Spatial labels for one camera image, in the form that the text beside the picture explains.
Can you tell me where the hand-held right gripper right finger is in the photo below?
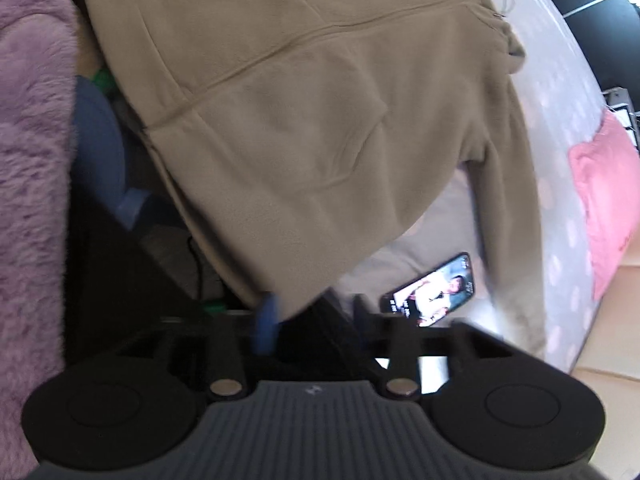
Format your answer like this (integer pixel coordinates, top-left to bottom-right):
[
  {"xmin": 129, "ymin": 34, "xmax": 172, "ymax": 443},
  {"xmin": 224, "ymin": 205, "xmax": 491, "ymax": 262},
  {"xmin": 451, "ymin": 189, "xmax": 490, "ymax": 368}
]
[{"xmin": 352, "ymin": 296, "xmax": 511, "ymax": 403}]

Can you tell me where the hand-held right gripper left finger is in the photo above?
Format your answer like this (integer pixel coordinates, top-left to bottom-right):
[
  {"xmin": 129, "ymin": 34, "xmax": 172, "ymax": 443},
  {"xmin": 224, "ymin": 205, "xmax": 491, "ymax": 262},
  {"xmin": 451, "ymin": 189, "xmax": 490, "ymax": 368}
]
[{"xmin": 114, "ymin": 294, "xmax": 282, "ymax": 403}]

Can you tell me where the beige fleece hoodie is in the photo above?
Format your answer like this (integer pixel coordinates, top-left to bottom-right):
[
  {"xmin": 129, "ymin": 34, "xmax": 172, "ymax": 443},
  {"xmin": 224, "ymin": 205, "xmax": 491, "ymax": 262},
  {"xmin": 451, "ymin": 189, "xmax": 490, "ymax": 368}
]
[{"xmin": 82, "ymin": 0, "xmax": 546, "ymax": 356}]

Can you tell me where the smartphone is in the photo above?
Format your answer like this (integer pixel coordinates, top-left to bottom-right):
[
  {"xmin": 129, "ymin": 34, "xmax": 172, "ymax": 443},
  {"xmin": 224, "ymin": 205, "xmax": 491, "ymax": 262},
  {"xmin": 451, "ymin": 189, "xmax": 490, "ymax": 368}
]
[{"xmin": 380, "ymin": 252, "xmax": 473, "ymax": 328}]

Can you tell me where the blue rounded object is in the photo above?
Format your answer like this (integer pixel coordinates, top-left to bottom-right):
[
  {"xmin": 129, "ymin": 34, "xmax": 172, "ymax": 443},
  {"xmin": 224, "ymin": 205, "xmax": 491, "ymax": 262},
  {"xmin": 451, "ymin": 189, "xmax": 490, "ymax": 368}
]
[{"xmin": 74, "ymin": 75, "xmax": 151, "ymax": 228}]

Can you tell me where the beige padded headboard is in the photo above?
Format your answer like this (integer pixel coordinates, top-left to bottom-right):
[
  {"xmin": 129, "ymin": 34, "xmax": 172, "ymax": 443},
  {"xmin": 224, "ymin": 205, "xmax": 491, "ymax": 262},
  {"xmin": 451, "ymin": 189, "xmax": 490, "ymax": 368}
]
[{"xmin": 570, "ymin": 240, "xmax": 640, "ymax": 461}]

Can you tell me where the pink pillow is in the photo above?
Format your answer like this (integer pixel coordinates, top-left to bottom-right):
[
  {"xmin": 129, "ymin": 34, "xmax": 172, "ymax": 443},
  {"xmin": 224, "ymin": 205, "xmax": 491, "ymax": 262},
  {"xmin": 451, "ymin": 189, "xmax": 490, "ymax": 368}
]
[{"xmin": 567, "ymin": 110, "xmax": 640, "ymax": 301}]

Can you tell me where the purple fluffy garment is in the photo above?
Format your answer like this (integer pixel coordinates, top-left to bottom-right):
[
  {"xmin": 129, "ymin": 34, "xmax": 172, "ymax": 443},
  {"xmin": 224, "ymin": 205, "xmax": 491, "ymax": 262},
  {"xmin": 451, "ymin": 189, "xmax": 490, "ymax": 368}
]
[{"xmin": 0, "ymin": 0, "xmax": 81, "ymax": 471}]

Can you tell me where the white side table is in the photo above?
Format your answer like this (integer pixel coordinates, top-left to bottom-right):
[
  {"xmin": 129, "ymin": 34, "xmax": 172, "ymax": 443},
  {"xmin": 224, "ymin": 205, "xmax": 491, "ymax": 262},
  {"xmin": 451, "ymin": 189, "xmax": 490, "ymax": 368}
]
[{"xmin": 602, "ymin": 87, "xmax": 640, "ymax": 136}]

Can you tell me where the black wardrobe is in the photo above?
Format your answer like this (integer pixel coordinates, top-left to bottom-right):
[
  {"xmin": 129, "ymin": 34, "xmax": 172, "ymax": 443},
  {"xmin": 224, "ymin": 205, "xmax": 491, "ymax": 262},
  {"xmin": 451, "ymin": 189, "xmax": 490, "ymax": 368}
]
[{"xmin": 590, "ymin": 0, "xmax": 640, "ymax": 96}]

